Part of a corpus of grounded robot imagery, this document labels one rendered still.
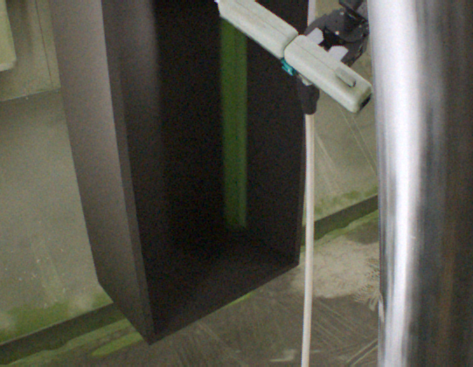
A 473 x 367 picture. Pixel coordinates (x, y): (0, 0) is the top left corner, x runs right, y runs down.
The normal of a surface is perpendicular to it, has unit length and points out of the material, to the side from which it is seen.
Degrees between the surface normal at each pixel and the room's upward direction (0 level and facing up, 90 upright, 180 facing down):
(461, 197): 91
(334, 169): 57
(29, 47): 90
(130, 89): 102
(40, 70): 90
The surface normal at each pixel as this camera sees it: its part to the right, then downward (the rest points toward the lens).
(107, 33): 0.62, 0.38
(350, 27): -0.15, -0.26
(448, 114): -0.52, 0.37
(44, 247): 0.36, -0.32
